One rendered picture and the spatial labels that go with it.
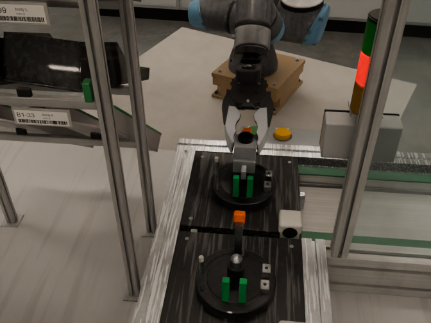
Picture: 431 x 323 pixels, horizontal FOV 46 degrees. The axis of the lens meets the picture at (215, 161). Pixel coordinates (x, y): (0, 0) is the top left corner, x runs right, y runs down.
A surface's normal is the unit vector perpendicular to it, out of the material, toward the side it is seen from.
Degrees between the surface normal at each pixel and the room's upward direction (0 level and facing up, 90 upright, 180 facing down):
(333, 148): 90
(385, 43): 90
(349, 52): 0
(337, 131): 90
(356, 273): 90
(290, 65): 2
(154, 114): 0
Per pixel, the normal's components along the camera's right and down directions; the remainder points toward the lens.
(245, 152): -0.10, 0.62
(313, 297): 0.00, -0.78
